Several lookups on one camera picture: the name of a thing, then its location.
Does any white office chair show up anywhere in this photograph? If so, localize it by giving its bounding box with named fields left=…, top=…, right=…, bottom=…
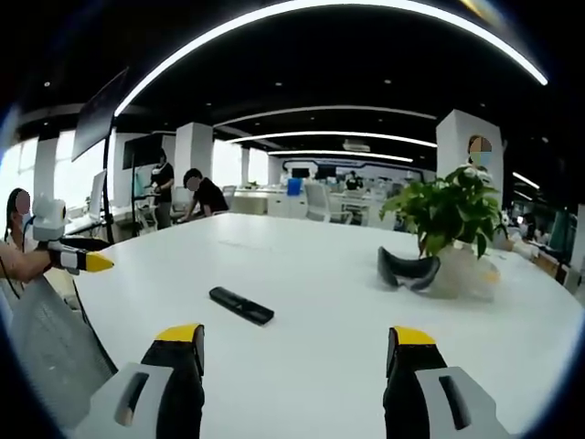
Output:
left=303, top=182, right=354, bottom=224

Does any grey mesh office chair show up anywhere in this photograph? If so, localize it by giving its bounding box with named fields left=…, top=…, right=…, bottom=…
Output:
left=8, top=264, right=119, bottom=429

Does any curved ceiling light strip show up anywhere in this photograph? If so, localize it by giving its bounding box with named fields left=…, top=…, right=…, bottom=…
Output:
left=113, top=0, right=548, bottom=118

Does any large black monitor screen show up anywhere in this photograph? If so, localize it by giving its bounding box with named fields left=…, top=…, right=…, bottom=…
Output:
left=70, top=67, right=130, bottom=162

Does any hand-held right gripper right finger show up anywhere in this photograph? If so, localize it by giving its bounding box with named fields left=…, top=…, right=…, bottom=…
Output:
left=382, top=326, right=512, bottom=439

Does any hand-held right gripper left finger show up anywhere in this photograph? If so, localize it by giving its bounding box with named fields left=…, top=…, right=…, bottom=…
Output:
left=75, top=323, right=206, bottom=439

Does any white computer monitor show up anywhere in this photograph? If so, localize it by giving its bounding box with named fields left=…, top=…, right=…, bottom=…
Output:
left=87, top=168, right=108, bottom=221

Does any black remote control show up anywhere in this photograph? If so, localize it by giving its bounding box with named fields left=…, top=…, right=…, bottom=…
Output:
left=208, top=286, right=276, bottom=326

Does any green potted plant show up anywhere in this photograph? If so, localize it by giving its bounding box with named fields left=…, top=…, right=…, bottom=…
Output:
left=379, top=165, right=504, bottom=260

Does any black headset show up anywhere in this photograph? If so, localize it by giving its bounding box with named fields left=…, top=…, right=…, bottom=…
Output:
left=377, top=246, right=441, bottom=292

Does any black monitor stand pole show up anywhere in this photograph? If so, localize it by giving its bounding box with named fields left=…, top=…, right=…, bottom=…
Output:
left=102, top=119, right=116, bottom=246

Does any clear plastic plant wrapping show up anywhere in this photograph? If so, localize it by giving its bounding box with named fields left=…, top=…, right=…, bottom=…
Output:
left=422, top=244, right=503, bottom=303

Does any black television screen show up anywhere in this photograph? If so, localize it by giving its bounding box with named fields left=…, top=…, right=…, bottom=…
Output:
left=122, top=134, right=177, bottom=169

